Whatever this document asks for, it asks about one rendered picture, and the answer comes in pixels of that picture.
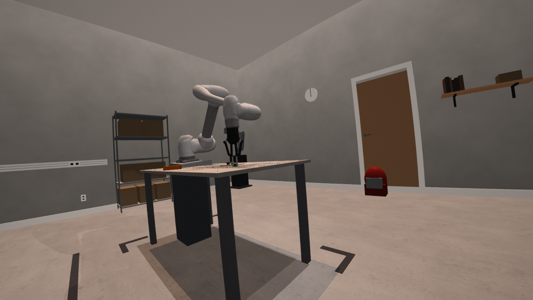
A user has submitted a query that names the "orange digital multimeter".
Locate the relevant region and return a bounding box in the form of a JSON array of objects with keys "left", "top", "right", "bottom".
[{"left": 163, "top": 165, "right": 182, "bottom": 170}]

